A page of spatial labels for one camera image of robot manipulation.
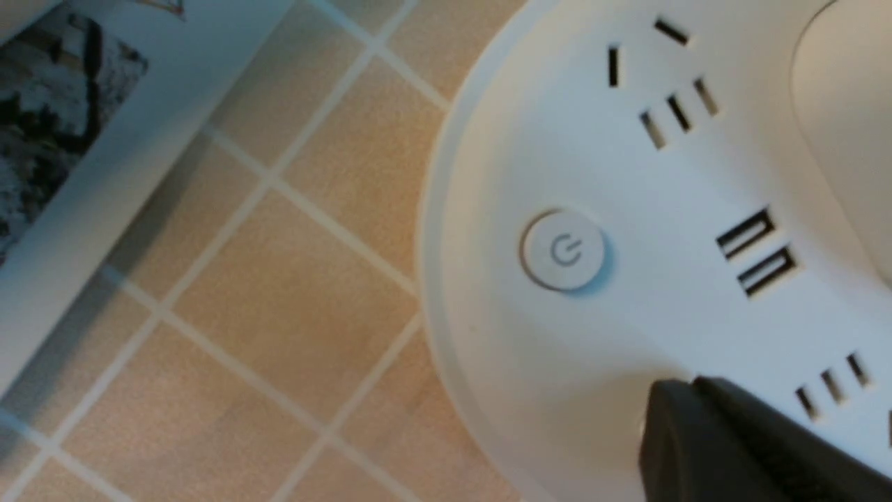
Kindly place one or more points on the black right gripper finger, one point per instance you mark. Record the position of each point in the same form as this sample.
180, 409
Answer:
710, 440

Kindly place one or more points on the white desk lamp socket base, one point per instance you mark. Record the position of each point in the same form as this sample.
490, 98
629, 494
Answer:
628, 191

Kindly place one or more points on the checkered orange tablecloth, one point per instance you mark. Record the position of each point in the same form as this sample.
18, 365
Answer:
255, 336

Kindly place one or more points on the photo booklet under brochure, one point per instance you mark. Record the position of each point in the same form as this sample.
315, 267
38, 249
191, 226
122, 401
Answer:
99, 99

